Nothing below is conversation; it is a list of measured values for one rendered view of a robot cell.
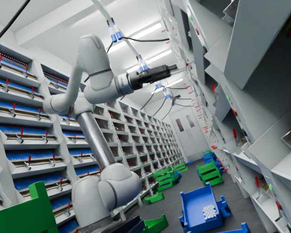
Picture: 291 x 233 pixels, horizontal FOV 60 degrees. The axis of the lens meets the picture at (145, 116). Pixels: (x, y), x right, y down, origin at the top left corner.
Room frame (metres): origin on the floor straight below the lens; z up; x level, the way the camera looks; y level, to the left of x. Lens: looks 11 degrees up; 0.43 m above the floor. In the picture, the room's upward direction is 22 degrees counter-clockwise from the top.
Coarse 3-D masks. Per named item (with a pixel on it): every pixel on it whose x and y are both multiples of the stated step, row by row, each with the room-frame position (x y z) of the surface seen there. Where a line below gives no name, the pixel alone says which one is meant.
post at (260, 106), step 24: (192, 0) 0.45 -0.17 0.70; (216, 0) 0.45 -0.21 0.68; (192, 24) 0.54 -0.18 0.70; (216, 24) 0.45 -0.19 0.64; (288, 48) 0.43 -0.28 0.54; (216, 72) 0.52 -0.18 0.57; (264, 72) 0.44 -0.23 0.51; (288, 72) 0.44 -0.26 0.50; (240, 96) 0.45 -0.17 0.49; (264, 96) 0.45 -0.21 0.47; (288, 96) 0.44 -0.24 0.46; (264, 120) 0.45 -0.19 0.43; (264, 168) 0.49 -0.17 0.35; (288, 192) 0.45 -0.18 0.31
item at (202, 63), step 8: (176, 0) 0.55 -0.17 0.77; (184, 8) 0.55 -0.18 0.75; (192, 32) 0.63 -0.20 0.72; (192, 40) 0.70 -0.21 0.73; (200, 48) 0.70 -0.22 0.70; (200, 56) 0.78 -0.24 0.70; (200, 64) 0.87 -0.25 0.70; (208, 64) 1.03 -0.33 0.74; (192, 72) 1.14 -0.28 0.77; (200, 72) 0.98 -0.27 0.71; (200, 80) 1.13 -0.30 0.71
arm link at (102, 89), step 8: (104, 72) 0.97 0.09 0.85; (112, 72) 1.01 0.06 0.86; (96, 80) 0.97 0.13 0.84; (104, 80) 0.97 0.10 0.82; (112, 80) 0.99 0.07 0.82; (88, 88) 1.00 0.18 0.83; (96, 88) 0.98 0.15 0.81; (104, 88) 0.98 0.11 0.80; (112, 88) 0.99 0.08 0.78; (88, 96) 1.01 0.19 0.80; (96, 96) 1.00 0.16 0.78; (104, 96) 1.00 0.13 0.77; (112, 96) 1.00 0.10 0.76; (120, 96) 1.03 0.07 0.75
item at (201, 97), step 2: (192, 76) 1.24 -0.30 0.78; (194, 76) 1.24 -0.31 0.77; (194, 78) 1.24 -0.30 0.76; (196, 80) 1.24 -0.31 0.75; (198, 86) 1.40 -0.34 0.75; (200, 90) 1.38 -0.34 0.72; (200, 92) 1.45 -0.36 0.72; (202, 92) 1.40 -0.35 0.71; (200, 94) 1.52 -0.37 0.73; (202, 94) 1.46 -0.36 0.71; (198, 96) 1.83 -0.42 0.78; (200, 96) 1.59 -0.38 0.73; (202, 96) 1.52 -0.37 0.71; (198, 98) 1.83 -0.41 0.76; (200, 98) 1.83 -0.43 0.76; (202, 98) 1.62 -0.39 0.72; (204, 98) 1.54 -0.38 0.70; (200, 100) 1.83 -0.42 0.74; (202, 100) 1.70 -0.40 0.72; (204, 100) 1.62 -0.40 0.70; (202, 102) 1.79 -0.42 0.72; (204, 102) 1.70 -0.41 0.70; (204, 104) 1.82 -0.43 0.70
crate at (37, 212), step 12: (36, 192) 0.43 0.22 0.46; (24, 204) 0.41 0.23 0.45; (36, 204) 0.42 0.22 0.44; (48, 204) 0.44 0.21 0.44; (0, 216) 0.37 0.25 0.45; (12, 216) 0.38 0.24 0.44; (24, 216) 0.40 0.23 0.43; (36, 216) 0.42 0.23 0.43; (48, 216) 0.44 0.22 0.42; (0, 228) 0.37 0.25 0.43; (12, 228) 0.38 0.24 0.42; (24, 228) 0.40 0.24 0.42; (36, 228) 0.41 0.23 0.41; (48, 228) 0.43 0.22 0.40
